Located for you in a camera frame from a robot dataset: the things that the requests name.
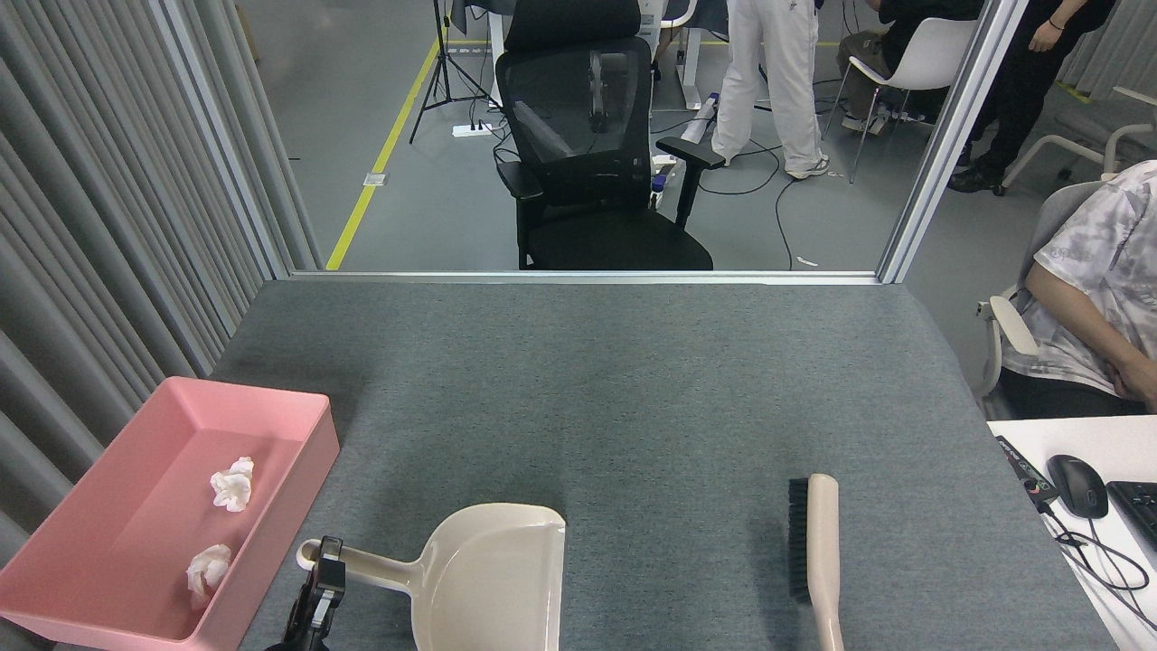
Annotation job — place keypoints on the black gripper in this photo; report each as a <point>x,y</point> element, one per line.
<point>298,646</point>

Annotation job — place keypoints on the white paper ball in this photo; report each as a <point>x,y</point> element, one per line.
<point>208,571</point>
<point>233,485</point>

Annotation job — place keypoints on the beige plastic dustpan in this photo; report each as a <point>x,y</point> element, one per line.
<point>497,579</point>

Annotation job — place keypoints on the beige hand brush black bristles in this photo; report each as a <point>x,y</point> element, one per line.
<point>824,542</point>

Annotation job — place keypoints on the pink plastic bin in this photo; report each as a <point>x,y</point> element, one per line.
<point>117,542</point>

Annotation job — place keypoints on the person's hand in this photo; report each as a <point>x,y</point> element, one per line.
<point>1141,382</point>

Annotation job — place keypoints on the grey pleated curtain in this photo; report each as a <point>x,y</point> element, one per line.
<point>90,226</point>
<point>1130,36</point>

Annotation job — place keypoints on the black mesh office chair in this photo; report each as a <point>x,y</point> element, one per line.
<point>615,240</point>

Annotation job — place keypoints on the white power strip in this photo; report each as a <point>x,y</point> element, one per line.
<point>472,130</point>

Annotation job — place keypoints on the black tripod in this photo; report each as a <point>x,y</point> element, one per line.
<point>443,63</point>

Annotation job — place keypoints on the white blue floor device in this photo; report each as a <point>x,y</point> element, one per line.
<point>700,117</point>

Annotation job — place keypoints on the walking person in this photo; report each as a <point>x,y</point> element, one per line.
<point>768,81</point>

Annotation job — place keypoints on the white desk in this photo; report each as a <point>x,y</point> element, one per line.
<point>1021,542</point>

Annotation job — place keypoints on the black button remote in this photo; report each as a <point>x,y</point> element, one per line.
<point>1026,470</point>

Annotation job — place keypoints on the black computer mouse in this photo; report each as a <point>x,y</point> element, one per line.
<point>1077,486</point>

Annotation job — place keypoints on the white plastic chair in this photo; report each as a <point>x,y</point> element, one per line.
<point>931,54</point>

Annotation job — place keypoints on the seated person in background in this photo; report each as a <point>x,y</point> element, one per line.
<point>913,27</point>

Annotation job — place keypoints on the black keyboard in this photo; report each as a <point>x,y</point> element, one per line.
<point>1141,506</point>

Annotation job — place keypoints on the seated person at desk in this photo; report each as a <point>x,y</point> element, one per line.
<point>1094,298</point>

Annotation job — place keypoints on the standing person in black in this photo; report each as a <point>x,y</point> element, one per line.
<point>1030,81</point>

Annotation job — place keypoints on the white chair grey seat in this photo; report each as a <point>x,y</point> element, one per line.
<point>1134,92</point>

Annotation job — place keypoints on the silver table edge rail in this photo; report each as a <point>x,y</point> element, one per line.
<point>587,277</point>

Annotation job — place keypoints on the white standing desk frame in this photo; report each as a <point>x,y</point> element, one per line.
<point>496,54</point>

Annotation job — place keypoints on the silver frame post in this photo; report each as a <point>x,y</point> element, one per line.
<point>954,136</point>

